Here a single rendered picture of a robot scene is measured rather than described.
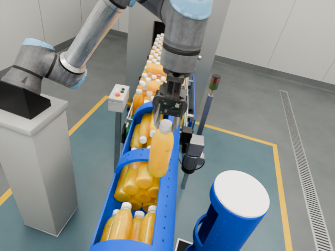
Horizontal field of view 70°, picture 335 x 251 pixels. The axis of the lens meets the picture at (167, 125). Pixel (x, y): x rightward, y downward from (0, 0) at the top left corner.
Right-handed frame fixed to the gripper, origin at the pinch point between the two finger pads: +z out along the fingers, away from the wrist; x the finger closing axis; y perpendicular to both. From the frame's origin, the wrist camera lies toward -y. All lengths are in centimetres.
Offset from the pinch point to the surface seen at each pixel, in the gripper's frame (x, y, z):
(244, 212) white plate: 43, -9, 47
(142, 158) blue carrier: -6.5, -11.9, 28.3
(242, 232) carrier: 47, -7, 60
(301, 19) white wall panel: 215, -444, 29
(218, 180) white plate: 32, -25, 47
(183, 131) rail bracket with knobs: 13, -65, 51
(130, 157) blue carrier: -11.6, -12.9, 30.3
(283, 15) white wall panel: 182, -449, 30
